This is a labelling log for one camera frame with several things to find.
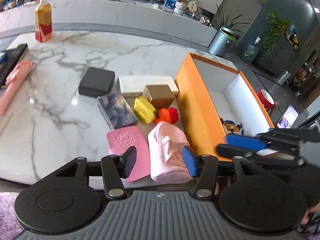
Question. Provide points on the green potted plant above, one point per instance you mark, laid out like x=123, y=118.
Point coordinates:
x=226, y=26

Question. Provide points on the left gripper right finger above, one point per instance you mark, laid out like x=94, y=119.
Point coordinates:
x=204, y=168

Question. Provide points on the water jug with pump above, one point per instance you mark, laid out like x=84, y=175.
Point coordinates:
x=250, y=51

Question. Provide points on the amber liquor bottle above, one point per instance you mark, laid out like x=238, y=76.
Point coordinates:
x=43, y=21

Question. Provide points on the white flat long box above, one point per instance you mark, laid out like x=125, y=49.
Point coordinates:
x=132, y=86

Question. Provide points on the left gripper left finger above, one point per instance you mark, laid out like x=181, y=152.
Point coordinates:
x=115, y=168

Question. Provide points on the pink embossed card case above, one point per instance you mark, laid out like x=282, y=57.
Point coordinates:
x=121, y=139

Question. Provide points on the person right hand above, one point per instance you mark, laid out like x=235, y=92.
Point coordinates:
x=305, y=218

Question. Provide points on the red ceramic mug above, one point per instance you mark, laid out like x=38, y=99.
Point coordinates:
x=266, y=99

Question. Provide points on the small teddy bear figure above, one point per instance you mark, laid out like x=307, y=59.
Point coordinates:
x=180, y=6

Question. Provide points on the smartphone on stand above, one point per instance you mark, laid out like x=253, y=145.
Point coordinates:
x=288, y=118

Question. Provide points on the red panda plush toy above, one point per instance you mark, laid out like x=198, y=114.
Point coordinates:
x=231, y=127

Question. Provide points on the orange red crochet toy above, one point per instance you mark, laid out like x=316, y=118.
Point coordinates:
x=169, y=115

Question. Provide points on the yellow tape measure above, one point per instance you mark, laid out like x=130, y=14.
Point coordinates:
x=144, y=110

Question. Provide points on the white marble tv cabinet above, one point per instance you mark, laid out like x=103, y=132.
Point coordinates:
x=129, y=17

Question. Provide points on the hanging vine plant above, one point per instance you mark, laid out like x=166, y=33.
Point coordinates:
x=277, y=27

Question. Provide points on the picture card deck box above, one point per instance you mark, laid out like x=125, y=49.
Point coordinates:
x=116, y=111

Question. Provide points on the black flat box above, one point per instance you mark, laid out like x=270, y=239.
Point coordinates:
x=96, y=82

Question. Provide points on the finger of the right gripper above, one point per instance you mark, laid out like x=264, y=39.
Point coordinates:
x=231, y=152
x=249, y=143

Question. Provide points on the grey metal trash bin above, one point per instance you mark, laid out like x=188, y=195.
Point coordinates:
x=222, y=41

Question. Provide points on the black remote keyboard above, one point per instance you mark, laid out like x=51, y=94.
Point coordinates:
x=9, y=59

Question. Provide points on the brown cardboard cube box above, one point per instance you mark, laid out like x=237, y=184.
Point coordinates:
x=160, y=96

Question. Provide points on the orange cardboard shoe box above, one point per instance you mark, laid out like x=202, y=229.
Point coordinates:
x=213, y=91

